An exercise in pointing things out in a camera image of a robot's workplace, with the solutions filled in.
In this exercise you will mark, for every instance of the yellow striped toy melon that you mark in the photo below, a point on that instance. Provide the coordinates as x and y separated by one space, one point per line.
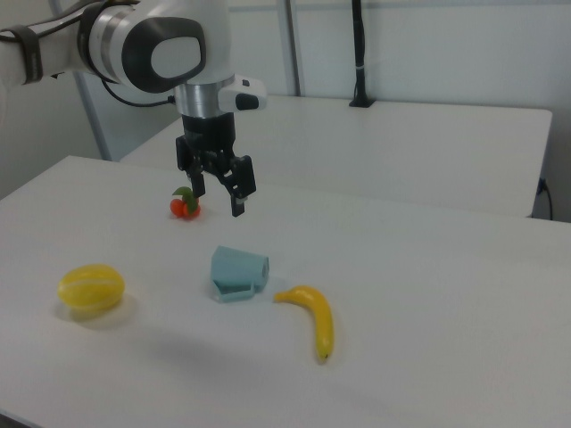
91 287

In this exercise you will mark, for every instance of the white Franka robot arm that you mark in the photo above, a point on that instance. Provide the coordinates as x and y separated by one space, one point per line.
169 58

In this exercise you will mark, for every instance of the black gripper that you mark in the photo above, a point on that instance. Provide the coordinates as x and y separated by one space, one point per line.
207 134

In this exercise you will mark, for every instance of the grey partition post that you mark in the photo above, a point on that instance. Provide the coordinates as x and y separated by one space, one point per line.
292 49
91 120

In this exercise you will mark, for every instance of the black pole with base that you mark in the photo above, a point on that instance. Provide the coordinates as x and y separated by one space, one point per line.
359 67

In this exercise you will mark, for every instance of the orange tangerine bunch with leaves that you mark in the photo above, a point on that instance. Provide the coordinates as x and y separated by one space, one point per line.
180 208

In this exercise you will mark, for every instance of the white side table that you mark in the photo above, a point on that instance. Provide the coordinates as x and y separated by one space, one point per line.
401 147

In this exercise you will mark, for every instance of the yellow toy banana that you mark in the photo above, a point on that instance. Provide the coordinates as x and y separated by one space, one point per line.
323 325

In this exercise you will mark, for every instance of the light blue mug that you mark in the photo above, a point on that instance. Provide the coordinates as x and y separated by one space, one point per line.
236 269

